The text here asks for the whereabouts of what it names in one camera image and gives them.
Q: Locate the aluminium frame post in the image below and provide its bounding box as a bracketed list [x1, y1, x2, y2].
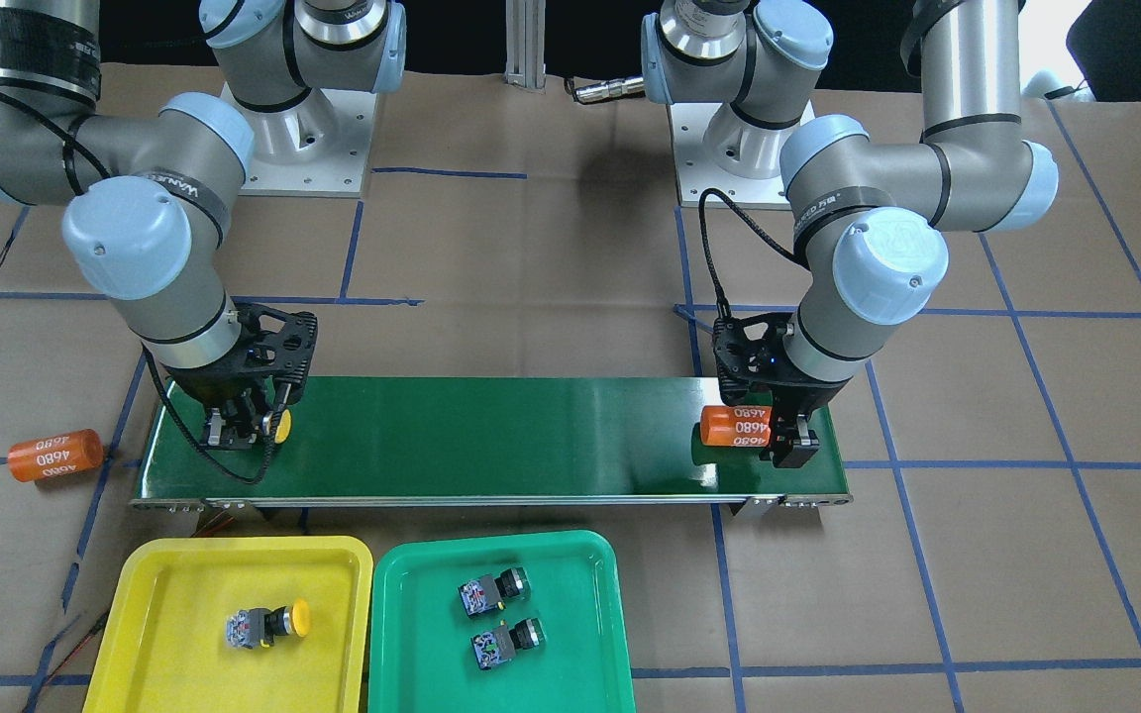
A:
[503, 0, 547, 94]

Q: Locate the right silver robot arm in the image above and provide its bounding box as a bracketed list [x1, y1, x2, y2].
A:
[0, 1, 407, 449]

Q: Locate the green plastic tray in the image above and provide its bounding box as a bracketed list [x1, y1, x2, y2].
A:
[367, 530, 637, 712]

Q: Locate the yellow push button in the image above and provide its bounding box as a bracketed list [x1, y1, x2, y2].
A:
[225, 597, 311, 650]
[232, 410, 293, 449]

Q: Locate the orange cylinder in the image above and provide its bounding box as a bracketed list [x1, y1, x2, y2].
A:
[6, 429, 105, 483]
[698, 403, 772, 448]

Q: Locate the red and black wire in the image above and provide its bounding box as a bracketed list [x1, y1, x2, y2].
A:
[32, 610, 112, 713]

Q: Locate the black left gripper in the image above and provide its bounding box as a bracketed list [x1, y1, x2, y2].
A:
[712, 311, 850, 469]

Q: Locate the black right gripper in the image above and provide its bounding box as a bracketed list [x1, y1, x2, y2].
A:
[165, 303, 319, 451]

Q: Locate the yellow push button front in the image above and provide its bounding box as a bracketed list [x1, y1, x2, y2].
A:
[232, 410, 293, 449]

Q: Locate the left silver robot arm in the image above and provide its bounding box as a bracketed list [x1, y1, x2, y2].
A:
[640, 1, 1059, 468]

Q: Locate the black braided cable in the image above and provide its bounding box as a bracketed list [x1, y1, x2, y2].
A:
[0, 65, 280, 486]

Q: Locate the green conveyor belt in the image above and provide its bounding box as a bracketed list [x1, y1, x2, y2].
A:
[131, 376, 852, 509]

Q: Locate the yellow plastic tray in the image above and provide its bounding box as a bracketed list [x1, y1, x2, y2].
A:
[83, 536, 374, 712]

